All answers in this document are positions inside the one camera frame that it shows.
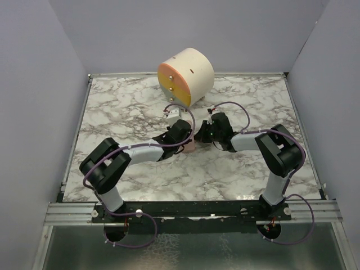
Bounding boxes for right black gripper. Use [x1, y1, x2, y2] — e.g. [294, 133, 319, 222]
[194, 120, 222, 143]

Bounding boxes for pink glasses case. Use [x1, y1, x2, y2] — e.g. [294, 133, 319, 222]
[179, 120, 195, 154]

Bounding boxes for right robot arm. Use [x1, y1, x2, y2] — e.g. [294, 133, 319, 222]
[194, 112, 306, 220]

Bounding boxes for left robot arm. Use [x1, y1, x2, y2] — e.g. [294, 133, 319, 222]
[79, 119, 192, 222]

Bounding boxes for round cream drawer cabinet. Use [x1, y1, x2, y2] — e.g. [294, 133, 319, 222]
[157, 48, 215, 107]

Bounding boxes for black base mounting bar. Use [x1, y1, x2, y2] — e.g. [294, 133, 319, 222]
[91, 200, 291, 235]

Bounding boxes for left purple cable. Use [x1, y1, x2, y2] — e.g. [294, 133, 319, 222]
[82, 103, 195, 248]

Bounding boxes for purple cable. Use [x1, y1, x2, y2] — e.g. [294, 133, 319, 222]
[82, 103, 195, 248]
[208, 101, 315, 245]

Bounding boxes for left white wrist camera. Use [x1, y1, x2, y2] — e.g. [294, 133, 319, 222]
[166, 107, 182, 127]

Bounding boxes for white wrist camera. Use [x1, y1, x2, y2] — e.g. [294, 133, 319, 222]
[207, 106, 216, 119]
[166, 107, 182, 127]

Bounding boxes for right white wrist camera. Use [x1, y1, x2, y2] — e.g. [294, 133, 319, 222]
[207, 106, 216, 119]

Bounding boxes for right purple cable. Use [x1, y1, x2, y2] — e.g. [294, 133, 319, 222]
[208, 101, 315, 245]

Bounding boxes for aluminium front rail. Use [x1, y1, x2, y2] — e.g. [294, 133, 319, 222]
[44, 200, 343, 226]

